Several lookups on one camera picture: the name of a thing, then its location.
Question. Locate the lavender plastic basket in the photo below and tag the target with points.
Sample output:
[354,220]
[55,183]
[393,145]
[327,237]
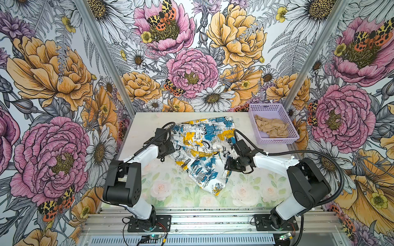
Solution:
[271,111]

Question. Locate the left aluminium frame post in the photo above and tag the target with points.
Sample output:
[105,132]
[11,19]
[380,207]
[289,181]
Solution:
[95,32]

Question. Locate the green circuit board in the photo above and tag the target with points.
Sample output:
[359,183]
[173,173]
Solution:
[153,239]

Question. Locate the aluminium mounting rail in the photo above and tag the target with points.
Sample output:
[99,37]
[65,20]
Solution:
[110,221]

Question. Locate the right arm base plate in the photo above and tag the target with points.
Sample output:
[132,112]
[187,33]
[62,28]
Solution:
[261,222]

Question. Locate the white vented cable duct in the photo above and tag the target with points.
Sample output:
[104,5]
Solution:
[189,240]

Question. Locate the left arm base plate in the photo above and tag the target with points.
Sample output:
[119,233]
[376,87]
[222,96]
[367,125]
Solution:
[158,223]

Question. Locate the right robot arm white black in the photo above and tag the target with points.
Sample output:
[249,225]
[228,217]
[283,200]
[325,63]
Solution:
[308,185]

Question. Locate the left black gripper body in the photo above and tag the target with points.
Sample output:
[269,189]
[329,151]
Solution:
[169,149]

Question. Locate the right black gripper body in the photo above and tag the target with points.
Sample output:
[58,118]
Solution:
[237,165]

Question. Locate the printed white blue yellow shorts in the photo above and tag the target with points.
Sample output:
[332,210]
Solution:
[202,148]

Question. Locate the right aluminium frame post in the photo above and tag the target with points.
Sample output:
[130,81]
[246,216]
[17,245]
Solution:
[331,24]

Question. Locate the beige garment in basket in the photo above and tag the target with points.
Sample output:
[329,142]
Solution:
[274,128]

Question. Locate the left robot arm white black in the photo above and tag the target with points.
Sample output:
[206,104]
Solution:
[123,184]

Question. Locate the aluminium frame post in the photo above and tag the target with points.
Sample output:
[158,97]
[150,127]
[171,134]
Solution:
[331,24]
[95,32]

